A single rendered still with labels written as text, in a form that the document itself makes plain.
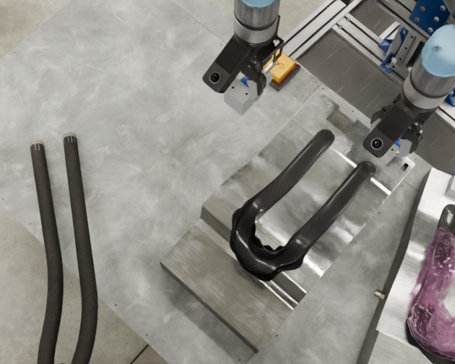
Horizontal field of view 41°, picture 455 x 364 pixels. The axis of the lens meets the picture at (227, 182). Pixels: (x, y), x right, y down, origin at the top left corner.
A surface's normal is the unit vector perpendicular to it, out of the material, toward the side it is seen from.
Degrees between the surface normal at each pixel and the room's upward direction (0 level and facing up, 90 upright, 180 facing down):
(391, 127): 33
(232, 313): 0
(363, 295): 0
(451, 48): 0
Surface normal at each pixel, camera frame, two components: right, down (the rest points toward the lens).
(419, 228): 0.22, -0.71
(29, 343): 0.03, -0.36
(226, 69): -0.33, 0.02
